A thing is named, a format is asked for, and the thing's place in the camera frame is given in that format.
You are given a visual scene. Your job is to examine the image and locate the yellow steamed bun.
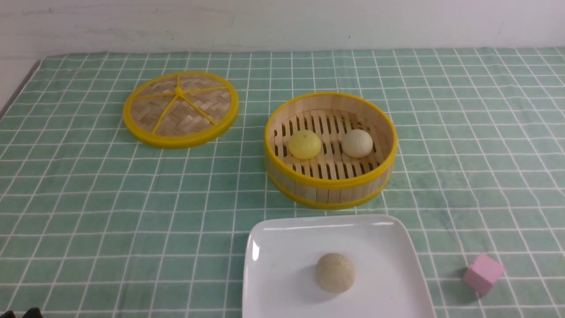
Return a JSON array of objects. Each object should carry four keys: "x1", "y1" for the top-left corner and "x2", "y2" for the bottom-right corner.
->
[{"x1": 288, "y1": 129, "x2": 322, "y2": 160}]

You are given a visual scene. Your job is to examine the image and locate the white steamed bun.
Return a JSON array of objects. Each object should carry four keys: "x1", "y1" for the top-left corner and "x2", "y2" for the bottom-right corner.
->
[{"x1": 342, "y1": 129, "x2": 373, "y2": 159}]

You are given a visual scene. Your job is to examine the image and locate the white square plate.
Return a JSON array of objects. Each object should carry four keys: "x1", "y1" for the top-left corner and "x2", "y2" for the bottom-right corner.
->
[{"x1": 242, "y1": 215, "x2": 436, "y2": 318}]

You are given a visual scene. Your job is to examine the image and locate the beige steamed bun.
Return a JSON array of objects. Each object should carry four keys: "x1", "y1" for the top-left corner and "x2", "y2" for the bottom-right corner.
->
[{"x1": 315, "y1": 252, "x2": 357, "y2": 294}]

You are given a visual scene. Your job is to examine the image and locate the bamboo steamer basket yellow rim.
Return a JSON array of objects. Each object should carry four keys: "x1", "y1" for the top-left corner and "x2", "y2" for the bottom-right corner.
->
[{"x1": 264, "y1": 92, "x2": 398, "y2": 210}]

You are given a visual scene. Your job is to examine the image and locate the bamboo steamer lid yellow rim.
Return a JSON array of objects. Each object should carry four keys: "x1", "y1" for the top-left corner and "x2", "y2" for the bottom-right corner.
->
[{"x1": 123, "y1": 71, "x2": 239, "y2": 149}]

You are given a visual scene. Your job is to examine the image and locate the green checkered tablecloth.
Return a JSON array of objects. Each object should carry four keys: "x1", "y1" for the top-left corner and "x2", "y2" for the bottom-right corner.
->
[{"x1": 0, "y1": 48, "x2": 565, "y2": 318}]

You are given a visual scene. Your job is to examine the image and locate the pink cube block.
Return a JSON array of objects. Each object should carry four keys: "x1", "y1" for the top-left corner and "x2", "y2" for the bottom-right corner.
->
[{"x1": 461, "y1": 254, "x2": 505, "y2": 297}]

